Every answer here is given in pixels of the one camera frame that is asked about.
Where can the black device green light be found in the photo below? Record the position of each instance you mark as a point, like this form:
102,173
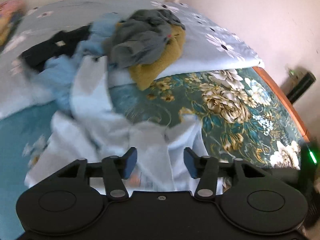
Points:
300,80

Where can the mustard yellow knit sweater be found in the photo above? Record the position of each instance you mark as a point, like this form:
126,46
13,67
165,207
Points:
144,74

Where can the teal floral blanket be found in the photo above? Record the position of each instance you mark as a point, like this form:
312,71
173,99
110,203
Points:
241,118

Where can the grey sweatshirt red tag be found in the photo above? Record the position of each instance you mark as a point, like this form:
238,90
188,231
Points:
141,38

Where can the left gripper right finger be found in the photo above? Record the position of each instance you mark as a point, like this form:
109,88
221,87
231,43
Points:
205,169

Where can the light blue floral quilt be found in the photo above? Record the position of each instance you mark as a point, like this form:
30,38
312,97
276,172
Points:
207,46

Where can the blue garment striped trim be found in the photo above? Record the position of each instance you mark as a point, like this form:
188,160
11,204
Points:
59,71

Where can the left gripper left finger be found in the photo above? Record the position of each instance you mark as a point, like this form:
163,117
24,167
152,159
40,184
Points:
116,169

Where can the pink floral pillow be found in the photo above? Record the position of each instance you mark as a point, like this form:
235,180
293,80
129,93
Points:
11,13

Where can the pale blue t-shirt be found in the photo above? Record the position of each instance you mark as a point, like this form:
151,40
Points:
94,131

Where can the black garment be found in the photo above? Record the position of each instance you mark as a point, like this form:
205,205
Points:
62,43

